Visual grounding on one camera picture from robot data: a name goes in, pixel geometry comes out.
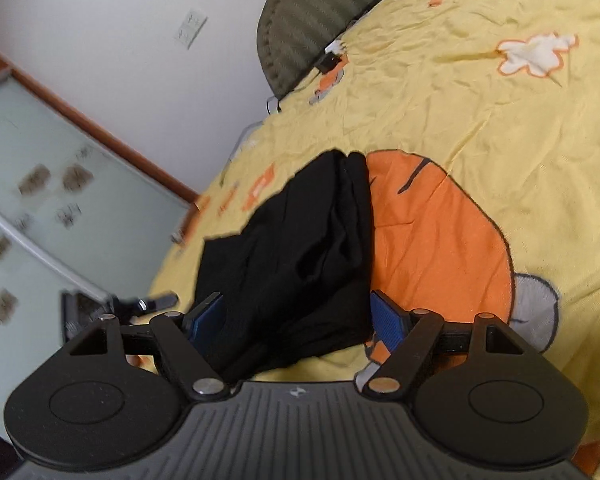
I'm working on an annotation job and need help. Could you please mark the white wall socket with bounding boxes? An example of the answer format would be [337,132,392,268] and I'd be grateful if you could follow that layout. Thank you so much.
[173,8,209,51]

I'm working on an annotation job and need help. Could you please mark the brown wooden door frame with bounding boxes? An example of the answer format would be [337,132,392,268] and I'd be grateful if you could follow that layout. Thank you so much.
[0,41,202,207]

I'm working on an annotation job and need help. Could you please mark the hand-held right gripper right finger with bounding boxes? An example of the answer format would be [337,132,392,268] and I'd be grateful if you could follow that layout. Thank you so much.
[366,289,527,403]

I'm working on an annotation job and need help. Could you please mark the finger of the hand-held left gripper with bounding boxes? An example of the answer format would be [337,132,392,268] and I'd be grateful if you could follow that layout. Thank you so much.
[111,291,179,317]

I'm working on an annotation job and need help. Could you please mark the black charger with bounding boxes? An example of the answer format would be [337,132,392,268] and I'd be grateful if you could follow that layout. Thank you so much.
[316,51,344,75]

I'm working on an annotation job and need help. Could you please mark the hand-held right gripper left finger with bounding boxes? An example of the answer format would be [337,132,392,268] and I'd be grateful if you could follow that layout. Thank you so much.
[67,292,231,402]

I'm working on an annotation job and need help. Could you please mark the black pants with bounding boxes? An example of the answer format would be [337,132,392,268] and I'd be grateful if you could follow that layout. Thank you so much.
[195,149,377,384]

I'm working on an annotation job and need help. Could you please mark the yellow printed bedsheet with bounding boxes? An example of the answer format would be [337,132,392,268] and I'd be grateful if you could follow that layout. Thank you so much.
[125,0,600,480]

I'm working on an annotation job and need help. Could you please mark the frosted glass sliding door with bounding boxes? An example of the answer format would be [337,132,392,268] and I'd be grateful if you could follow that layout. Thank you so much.
[0,76,193,361]

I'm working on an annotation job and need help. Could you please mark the olive green striped pillow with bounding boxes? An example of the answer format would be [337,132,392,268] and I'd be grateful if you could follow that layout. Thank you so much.
[256,0,427,102]

